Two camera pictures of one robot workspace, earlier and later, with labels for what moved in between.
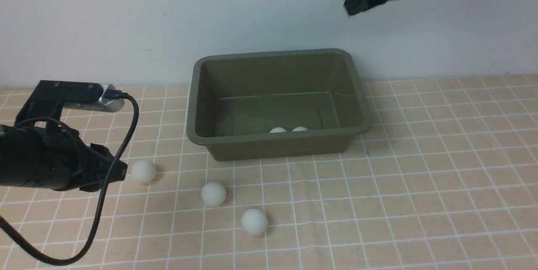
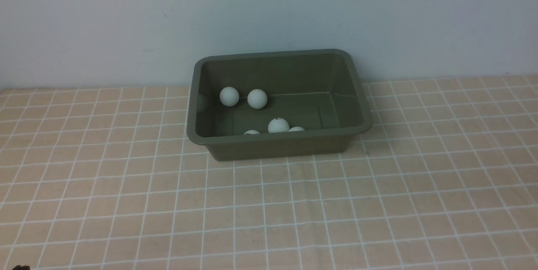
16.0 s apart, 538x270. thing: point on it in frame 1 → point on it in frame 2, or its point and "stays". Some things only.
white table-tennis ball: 277,129 → 251,132
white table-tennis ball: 143,171 → 229,96
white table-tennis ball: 213,194 → 257,99
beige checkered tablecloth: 444,177 stays
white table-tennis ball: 300,129 stays
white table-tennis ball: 254,222 → 278,125
